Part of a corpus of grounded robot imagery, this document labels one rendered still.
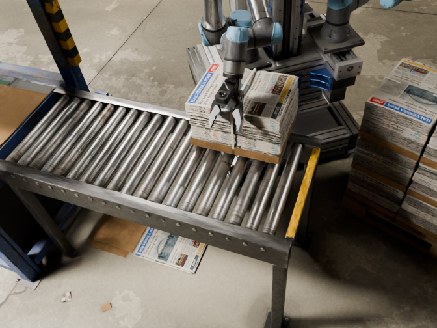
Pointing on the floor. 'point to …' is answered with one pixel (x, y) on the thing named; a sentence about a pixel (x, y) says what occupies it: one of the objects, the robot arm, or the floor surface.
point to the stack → (412, 106)
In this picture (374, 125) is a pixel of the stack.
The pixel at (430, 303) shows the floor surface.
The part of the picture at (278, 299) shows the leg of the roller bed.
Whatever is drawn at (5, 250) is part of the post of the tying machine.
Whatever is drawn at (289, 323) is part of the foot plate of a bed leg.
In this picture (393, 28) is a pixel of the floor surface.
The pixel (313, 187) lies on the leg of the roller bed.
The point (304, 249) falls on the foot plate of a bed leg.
